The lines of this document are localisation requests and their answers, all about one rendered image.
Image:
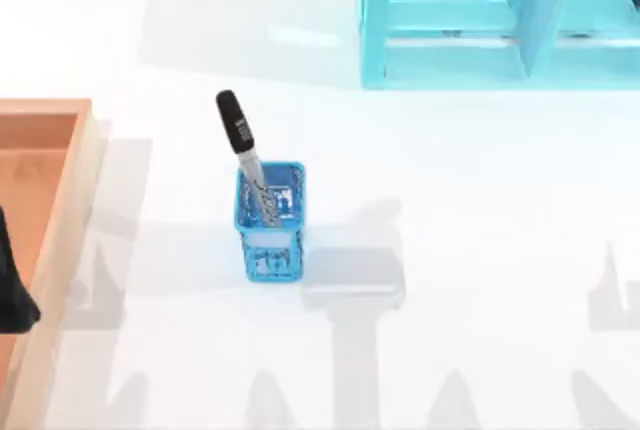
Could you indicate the blue mesh pen holder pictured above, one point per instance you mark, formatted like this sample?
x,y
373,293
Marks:
x,y
270,250

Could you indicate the black and grey marker pen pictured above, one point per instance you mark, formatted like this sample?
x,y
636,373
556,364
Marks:
x,y
237,125

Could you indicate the light blue rack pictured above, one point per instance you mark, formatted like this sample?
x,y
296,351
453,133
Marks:
x,y
450,15

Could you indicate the shallow salmon-coloured box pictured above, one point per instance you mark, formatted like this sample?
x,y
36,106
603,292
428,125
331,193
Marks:
x,y
47,185

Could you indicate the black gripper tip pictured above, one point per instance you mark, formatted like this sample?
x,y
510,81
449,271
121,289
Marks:
x,y
15,290

